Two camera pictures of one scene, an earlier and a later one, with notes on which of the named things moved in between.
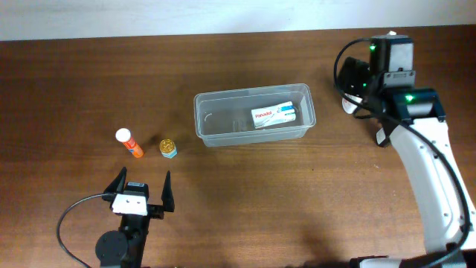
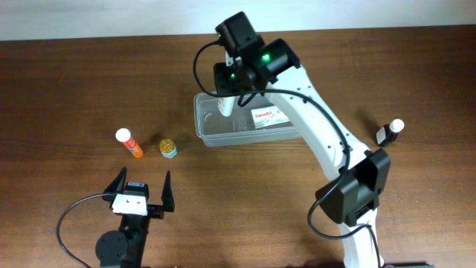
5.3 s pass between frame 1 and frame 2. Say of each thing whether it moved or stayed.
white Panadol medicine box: stayed
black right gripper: moved
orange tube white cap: stayed
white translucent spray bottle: moved
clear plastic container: stayed
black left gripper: stayed
